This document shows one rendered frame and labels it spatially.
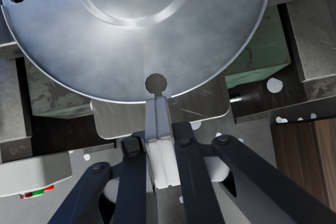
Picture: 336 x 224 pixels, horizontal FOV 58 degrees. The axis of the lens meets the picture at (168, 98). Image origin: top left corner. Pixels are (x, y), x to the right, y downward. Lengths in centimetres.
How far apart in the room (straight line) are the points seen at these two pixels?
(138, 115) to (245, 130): 83
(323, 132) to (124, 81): 59
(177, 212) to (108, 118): 84
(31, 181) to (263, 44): 40
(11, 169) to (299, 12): 50
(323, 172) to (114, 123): 60
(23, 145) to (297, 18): 46
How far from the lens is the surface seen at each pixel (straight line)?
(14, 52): 49
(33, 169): 51
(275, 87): 47
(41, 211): 122
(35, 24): 36
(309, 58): 50
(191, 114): 31
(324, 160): 82
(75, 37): 34
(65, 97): 48
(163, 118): 18
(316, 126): 81
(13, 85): 52
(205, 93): 31
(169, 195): 111
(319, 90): 52
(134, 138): 15
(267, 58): 47
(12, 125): 51
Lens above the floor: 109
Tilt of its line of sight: 83 degrees down
